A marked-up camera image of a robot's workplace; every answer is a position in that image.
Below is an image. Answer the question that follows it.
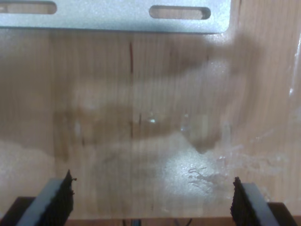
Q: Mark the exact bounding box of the grey slotted metal bracket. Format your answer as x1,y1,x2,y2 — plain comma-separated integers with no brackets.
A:
0,0,231,35

